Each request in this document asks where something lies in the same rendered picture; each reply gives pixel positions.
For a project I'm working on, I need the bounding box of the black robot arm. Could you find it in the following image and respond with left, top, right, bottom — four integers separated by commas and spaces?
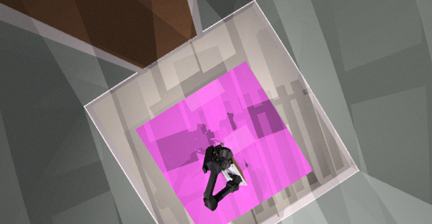
203, 147, 243, 211

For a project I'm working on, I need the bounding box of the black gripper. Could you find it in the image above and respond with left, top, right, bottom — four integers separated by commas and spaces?
213, 144, 230, 169

